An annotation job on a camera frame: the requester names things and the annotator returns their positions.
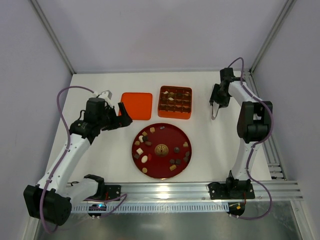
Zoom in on white slotted cable duct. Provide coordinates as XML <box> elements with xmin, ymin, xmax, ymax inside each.
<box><xmin>71</xmin><ymin>201</ymin><xmax>229</xmax><ymax>214</ymax></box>

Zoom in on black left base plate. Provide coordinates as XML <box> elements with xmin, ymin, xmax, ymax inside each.
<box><xmin>104</xmin><ymin>184</ymin><xmax>122</xmax><ymax>200</ymax></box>

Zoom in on orange chocolate box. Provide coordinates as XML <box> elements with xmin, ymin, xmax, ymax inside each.
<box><xmin>157</xmin><ymin>85</ymin><xmax>193</xmax><ymax>120</ymax></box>

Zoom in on white heart chocolate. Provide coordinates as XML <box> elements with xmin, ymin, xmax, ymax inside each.
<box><xmin>138</xmin><ymin>135</ymin><xmax>144</xmax><ymax>143</ymax></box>

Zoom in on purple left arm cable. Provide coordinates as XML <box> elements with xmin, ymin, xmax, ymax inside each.
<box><xmin>39</xmin><ymin>86</ymin><xmax>128</xmax><ymax>234</ymax></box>

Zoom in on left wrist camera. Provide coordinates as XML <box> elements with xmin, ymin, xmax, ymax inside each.
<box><xmin>97</xmin><ymin>90</ymin><xmax>113</xmax><ymax>101</ymax></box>

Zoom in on white swirl oval chocolate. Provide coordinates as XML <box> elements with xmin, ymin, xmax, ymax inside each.
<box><xmin>141</xmin><ymin>155</ymin><xmax>148</xmax><ymax>164</ymax></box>

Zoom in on metal serving tongs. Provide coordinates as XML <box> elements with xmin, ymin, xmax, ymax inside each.
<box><xmin>211</xmin><ymin>102</ymin><xmax>220</xmax><ymax>121</ymax></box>

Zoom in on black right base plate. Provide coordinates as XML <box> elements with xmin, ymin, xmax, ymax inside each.
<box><xmin>208</xmin><ymin>182</ymin><xmax>256</xmax><ymax>200</ymax></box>

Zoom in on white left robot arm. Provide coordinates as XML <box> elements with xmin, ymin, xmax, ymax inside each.
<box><xmin>23</xmin><ymin>97</ymin><xmax>133</xmax><ymax>226</ymax></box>

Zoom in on round red plate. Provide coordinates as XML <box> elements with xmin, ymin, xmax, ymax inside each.
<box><xmin>131</xmin><ymin>123</ymin><xmax>192</xmax><ymax>180</ymax></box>

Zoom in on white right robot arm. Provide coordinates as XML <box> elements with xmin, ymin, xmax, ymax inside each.
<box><xmin>208</xmin><ymin>67</ymin><xmax>273</xmax><ymax>200</ymax></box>

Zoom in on aluminium frame rail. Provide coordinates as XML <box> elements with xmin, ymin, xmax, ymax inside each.
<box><xmin>67</xmin><ymin>69</ymin><xmax>305</xmax><ymax>202</ymax></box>

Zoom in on tan striped bar chocolate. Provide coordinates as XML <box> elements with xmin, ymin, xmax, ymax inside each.
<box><xmin>169</xmin><ymin>164</ymin><xmax>177</xmax><ymax>171</ymax></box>

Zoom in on white square chocolate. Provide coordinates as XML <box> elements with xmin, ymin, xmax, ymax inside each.
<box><xmin>136</xmin><ymin>148</ymin><xmax>144</xmax><ymax>155</ymax></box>

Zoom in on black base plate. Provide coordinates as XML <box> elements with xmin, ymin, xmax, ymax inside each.
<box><xmin>208</xmin><ymin>182</ymin><xmax>256</xmax><ymax>200</ymax></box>
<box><xmin>104</xmin><ymin>184</ymin><xmax>122</xmax><ymax>200</ymax></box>

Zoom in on orange tin lid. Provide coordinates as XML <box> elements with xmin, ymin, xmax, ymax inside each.
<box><xmin>120</xmin><ymin>92</ymin><xmax>153</xmax><ymax>121</ymax></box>

